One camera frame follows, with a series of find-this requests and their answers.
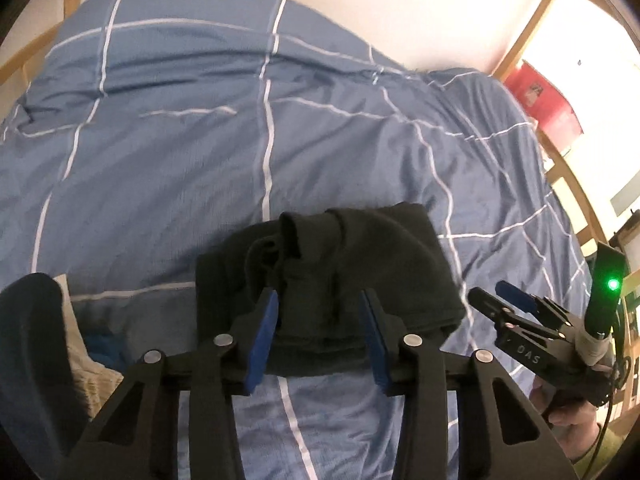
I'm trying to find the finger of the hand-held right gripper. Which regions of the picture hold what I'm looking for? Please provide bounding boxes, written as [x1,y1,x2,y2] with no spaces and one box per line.
[468,287,513,332]
[495,280,542,315]

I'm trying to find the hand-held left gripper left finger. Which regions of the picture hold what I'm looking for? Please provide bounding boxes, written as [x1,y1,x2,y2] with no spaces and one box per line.
[65,287,281,480]

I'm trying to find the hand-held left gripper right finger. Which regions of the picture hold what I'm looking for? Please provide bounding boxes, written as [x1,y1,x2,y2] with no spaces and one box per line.
[360,287,576,480]

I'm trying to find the black pants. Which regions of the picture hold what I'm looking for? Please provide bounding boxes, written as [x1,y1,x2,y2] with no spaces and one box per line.
[195,202,467,378]

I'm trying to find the person's right forearm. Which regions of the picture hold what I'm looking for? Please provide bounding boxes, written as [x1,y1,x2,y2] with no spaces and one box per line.
[569,421,628,480]

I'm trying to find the person's right hand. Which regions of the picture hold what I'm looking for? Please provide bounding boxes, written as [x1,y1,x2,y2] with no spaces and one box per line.
[529,374,604,442]

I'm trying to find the folded blue garment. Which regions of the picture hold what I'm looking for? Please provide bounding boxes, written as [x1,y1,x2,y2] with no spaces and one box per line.
[82,332,132,376]

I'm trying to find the folded cream garment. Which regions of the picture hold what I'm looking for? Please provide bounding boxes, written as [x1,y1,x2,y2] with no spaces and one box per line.
[52,274,126,421]

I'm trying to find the red storage box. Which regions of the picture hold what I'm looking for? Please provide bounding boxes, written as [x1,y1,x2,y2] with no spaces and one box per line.
[502,60,586,153]

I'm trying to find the blue checked blanket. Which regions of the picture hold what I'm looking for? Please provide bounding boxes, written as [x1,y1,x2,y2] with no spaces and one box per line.
[0,0,598,480]

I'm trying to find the folded navy garment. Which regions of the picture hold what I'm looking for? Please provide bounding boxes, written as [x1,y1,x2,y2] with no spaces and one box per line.
[0,272,96,478]

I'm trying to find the black cable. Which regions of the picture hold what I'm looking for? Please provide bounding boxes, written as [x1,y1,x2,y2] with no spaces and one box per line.
[582,300,632,480]

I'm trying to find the wooden bed frame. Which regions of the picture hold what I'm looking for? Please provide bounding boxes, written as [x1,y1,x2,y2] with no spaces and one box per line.
[0,0,640,441]

